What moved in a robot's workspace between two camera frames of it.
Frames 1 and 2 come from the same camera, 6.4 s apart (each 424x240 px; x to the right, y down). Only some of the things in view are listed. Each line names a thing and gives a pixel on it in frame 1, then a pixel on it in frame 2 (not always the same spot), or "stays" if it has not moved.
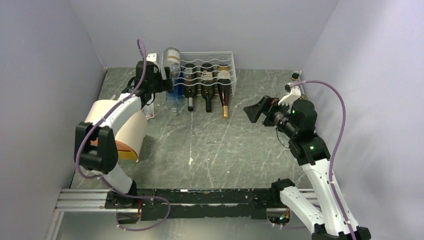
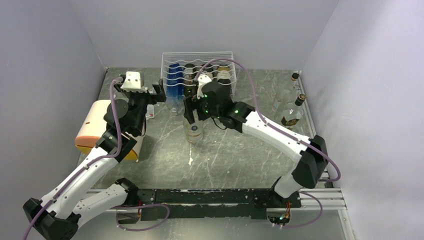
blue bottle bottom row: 175,99 stays
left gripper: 166,85 -> 153,98
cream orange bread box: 130,138 stays
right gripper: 268,104 -> 190,104
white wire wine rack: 207,73 stays
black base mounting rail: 194,203 stays
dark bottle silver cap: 190,92 stays
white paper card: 148,110 stays
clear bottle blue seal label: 173,62 -> 195,132
